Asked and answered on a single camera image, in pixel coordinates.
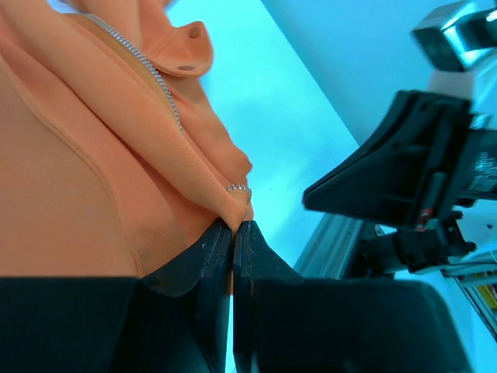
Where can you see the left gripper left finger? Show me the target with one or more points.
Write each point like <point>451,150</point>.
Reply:
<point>173,320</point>

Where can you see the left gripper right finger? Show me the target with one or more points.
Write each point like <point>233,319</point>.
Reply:
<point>284,322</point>

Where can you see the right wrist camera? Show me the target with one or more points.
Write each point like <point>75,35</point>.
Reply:
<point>459,41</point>

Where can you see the aluminium table frame rail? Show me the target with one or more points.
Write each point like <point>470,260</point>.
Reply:
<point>334,249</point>

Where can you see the orange zip jacket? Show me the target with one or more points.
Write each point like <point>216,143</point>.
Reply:
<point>113,161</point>

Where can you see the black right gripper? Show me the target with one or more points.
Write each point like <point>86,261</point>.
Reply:
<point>429,154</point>

